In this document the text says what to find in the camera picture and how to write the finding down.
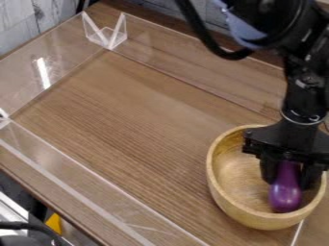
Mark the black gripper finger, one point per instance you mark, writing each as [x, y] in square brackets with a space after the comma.
[311, 174]
[269, 164]

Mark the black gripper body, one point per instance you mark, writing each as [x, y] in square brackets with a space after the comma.
[288, 141]

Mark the light wooden bowl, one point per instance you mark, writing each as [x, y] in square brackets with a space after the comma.
[240, 191]

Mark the purple toy eggplant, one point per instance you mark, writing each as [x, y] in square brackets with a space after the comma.
[285, 194]

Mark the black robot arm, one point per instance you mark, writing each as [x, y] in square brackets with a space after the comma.
[293, 27]

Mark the clear acrylic corner bracket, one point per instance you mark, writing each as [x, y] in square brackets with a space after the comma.
[106, 37]

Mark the clear acrylic wall panel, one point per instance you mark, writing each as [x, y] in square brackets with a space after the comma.
[94, 204]

